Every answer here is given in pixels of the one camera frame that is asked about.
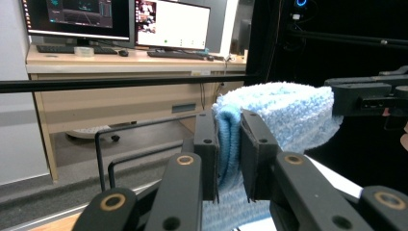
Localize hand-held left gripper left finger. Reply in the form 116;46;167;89
191;110;221;203

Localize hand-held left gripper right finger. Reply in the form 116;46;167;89
240;109;284;203

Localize blue striped cloth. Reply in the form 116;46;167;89
201;81;344;231

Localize black wire rack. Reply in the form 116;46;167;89
93;111;207;193

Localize wooden desk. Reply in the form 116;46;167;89
25;43;248;185

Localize black keyboard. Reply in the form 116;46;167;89
146;50;207;61
36;43;118;56

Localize white chair base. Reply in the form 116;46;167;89
65;120;139;142

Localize white screen monitor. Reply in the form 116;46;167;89
134;0;212;51

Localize clear tape roll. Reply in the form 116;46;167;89
73;45;95;58

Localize dark screen monitor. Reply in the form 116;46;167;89
20;0;137;45

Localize white cabinet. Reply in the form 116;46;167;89
0;0;52;187

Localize hanging cable bundle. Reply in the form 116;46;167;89
199;82;208;112

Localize black horizontal frame bar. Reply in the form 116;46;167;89
0;73;258;94

